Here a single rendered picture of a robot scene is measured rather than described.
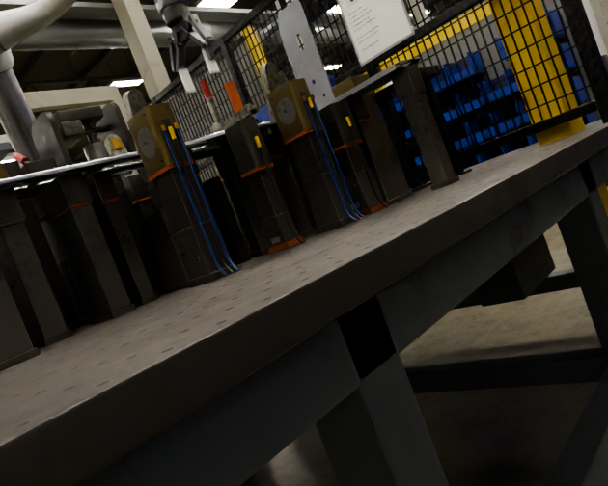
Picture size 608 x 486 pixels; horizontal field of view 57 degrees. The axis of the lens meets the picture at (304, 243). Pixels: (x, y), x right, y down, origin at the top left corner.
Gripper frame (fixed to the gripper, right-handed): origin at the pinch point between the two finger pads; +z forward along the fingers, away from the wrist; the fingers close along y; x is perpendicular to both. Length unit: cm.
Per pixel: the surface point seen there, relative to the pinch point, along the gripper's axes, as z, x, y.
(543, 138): 50, 58, 59
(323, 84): 12.7, 26.8, 18.4
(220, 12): -393, 679, -721
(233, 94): 5.7, 9.6, -0.9
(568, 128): 50, 58, 66
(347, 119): 28.1, 7.4, 38.2
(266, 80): 13.8, -7.1, 31.5
